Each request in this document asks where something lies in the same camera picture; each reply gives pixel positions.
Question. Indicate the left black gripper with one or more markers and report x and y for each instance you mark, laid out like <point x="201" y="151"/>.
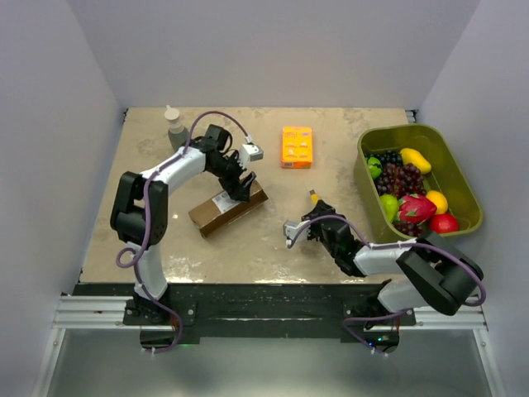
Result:
<point x="242" y="193"/>

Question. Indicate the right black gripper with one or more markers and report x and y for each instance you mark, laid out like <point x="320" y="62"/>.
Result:
<point x="320" y="209"/>

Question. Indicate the yellow utility knife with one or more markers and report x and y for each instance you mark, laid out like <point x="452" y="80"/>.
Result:
<point x="314" y="197"/>

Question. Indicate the brown cardboard express box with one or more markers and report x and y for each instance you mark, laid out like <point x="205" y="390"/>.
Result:
<point x="221" y="210"/>

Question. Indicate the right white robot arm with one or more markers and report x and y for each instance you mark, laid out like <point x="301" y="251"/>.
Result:
<point x="432" y="272"/>

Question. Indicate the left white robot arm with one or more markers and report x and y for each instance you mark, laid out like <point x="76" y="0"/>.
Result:
<point x="140" y="213"/>

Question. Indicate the orange small carton box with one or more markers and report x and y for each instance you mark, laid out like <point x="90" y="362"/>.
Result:
<point x="297" y="148"/>

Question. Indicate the green pear fruit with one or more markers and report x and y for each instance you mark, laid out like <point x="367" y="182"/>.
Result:
<point x="375" y="167"/>

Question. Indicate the small green lime fruit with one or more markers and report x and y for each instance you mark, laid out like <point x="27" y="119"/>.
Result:
<point x="391" y="206"/>

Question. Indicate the red grape bunch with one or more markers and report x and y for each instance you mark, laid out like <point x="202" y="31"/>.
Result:
<point x="400" y="181"/>

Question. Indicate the clear bottle with white cap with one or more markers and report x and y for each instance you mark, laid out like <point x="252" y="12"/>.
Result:
<point x="177" y="132"/>

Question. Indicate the dark purple grape bunch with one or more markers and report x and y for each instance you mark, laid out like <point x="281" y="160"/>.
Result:
<point x="386" y="157"/>

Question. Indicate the red pepper fruit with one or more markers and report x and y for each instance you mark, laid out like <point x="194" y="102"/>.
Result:
<point x="415" y="208"/>

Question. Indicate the yellow mango fruit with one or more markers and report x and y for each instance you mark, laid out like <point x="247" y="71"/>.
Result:
<point x="413" y="157"/>

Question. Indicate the yellow lemon fruit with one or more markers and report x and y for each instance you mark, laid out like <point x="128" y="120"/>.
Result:
<point x="439" y="200"/>

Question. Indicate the red apple fruit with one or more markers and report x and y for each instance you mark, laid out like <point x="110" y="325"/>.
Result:
<point x="444" y="223"/>

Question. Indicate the olive green plastic bin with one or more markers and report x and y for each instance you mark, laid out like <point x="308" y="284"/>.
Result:
<point x="445" y="177"/>

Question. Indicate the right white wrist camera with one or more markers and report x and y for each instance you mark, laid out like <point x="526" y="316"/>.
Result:
<point x="296" y="232"/>

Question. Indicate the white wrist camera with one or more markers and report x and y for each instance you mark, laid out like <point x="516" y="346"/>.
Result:
<point x="296" y="232"/>
<point x="250" y="153"/>

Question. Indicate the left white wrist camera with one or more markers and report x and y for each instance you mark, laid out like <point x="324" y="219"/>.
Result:
<point x="250" y="153"/>

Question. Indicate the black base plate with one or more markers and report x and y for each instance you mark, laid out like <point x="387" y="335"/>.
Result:
<point x="267" y="311"/>

